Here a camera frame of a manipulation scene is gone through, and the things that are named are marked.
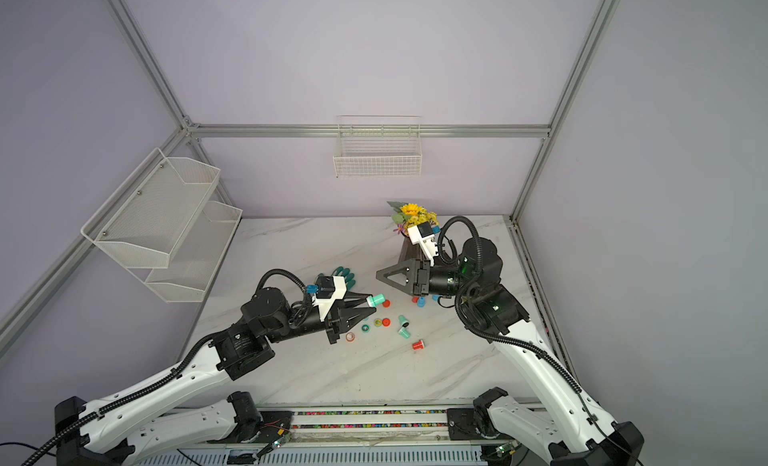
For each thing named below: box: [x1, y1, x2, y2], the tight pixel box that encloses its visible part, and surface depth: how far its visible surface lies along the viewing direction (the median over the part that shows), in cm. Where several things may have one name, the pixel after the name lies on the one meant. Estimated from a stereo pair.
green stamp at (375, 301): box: [366, 294, 386, 308], surface depth 59 cm
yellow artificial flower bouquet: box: [387, 201, 440, 235], surface depth 90 cm
